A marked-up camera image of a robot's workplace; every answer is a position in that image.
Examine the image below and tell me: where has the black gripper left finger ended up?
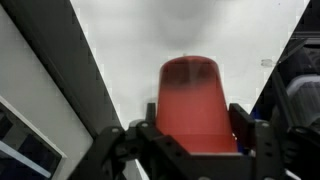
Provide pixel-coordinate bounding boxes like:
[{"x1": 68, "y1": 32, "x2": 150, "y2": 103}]
[{"x1": 68, "y1": 102, "x2": 201, "y2": 180}]

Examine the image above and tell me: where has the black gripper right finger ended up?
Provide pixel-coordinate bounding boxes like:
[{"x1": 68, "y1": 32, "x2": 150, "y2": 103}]
[{"x1": 229, "y1": 103, "x2": 284, "y2": 180}]

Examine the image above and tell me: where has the red translucent plastic cup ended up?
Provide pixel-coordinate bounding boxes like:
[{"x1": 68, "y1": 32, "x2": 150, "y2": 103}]
[{"x1": 155, "y1": 55, "x2": 238, "y2": 154}]

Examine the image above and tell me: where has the clear plastic bag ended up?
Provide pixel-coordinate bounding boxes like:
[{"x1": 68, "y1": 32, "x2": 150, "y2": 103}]
[{"x1": 284, "y1": 74, "x2": 320, "y2": 134}]

